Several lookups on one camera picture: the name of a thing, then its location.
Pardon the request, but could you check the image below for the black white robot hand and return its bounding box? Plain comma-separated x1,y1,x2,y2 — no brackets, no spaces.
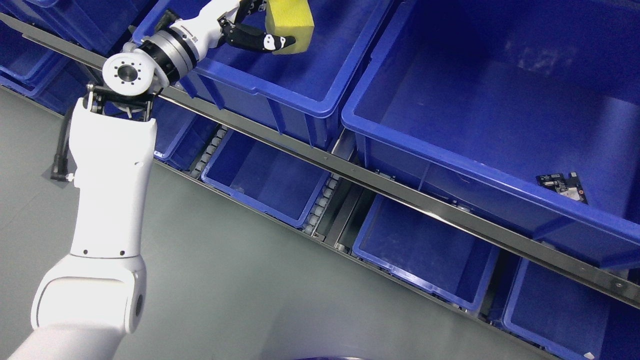
198,0,297,53

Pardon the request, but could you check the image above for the yellow foam block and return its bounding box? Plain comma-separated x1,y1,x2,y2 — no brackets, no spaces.
265,0,314,55

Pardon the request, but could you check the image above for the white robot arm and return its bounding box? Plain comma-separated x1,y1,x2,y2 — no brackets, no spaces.
9,2,237,360

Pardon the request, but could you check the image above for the blue lower bin middle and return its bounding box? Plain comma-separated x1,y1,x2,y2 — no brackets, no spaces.
352,195,499,313

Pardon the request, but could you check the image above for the metal shelf rack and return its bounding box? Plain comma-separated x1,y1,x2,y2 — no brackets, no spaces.
0,12,640,360

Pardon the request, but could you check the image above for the blue bin with hand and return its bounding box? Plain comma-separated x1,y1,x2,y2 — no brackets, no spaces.
132,0,396,151

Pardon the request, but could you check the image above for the blue lower bin left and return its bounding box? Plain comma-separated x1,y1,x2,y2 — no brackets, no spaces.
199,130,330,229

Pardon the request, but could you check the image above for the blue bin upper left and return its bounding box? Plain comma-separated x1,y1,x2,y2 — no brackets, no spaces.
0,0,156,98

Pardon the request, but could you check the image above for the large blue bin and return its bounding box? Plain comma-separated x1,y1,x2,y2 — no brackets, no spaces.
342,0,640,271

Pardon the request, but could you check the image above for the black circuit board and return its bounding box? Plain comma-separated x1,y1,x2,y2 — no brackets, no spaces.
535,171,588,204

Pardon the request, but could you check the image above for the blue lower bin right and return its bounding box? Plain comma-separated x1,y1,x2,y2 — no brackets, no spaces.
494,259,640,360

